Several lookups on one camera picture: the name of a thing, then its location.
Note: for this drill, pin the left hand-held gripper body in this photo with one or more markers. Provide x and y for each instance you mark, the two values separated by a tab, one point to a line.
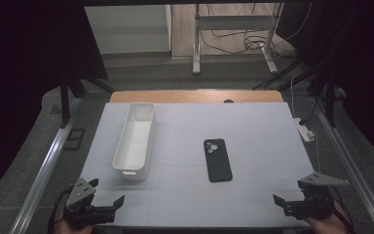
79	195

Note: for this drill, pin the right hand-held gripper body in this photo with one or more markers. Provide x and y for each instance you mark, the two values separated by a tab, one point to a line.
315	203

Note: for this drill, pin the person's right hand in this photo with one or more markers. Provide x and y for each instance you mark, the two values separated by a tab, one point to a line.
324	226

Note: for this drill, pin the person's left hand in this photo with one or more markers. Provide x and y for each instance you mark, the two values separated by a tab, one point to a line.
61	229

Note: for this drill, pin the white table mat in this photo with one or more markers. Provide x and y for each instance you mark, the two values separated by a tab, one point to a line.
256	146

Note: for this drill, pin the white plastic bin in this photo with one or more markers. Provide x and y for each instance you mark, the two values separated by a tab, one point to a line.
136	139

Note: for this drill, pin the black stand leg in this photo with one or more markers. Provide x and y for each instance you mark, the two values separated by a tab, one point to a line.
65	104
330	104

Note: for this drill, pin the dark desk grommet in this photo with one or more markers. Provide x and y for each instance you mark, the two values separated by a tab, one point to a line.
229	101

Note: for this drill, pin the black curtain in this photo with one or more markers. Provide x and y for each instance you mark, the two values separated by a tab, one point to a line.
19	81
363	65

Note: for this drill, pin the white cabinet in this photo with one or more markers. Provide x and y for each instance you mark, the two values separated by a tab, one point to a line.
126	29

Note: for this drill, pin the aluminium frame rail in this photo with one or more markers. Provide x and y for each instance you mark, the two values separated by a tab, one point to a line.
354	169
42	182

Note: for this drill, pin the white desk frame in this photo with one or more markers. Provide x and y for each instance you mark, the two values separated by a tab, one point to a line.
196	48

